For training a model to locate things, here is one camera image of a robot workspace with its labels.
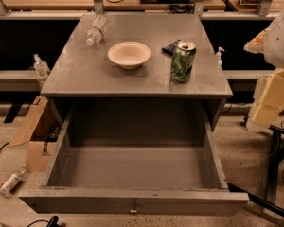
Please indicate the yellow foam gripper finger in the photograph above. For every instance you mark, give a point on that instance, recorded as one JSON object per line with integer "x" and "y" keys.
{"x": 256, "y": 45}
{"x": 268, "y": 101}

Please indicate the metal drawer knob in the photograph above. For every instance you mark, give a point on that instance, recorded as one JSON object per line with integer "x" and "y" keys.
{"x": 133, "y": 210}

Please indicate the brown cardboard box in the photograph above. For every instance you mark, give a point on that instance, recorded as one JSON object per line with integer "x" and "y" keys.
{"x": 33, "y": 130}

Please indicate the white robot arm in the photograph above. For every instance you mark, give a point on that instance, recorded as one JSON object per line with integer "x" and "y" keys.
{"x": 274, "y": 42}

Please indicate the grey open top drawer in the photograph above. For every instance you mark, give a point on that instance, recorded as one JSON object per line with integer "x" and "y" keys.
{"x": 164, "y": 161}

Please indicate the bottle lying on floor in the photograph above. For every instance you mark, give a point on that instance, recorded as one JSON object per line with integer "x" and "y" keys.
{"x": 12, "y": 181}

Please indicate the grey cabinet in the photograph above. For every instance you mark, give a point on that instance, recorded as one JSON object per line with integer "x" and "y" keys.
{"x": 86, "y": 71}

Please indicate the black chair base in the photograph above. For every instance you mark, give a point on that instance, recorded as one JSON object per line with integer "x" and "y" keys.
{"x": 275, "y": 157}

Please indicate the white paper bowl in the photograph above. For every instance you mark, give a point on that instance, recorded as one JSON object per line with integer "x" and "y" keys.
{"x": 129, "y": 55}

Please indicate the clear plastic water bottle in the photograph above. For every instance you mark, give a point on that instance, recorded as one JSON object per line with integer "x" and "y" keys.
{"x": 96, "y": 32}

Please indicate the white pump dispenser bottle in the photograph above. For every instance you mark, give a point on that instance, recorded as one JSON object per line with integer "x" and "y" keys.
{"x": 219, "y": 55}

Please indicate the green soda can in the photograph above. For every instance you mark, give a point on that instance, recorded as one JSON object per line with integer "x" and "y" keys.
{"x": 182, "y": 60}

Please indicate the clear bottle on left shelf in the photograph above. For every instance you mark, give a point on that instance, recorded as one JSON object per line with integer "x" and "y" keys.
{"x": 41, "y": 67}

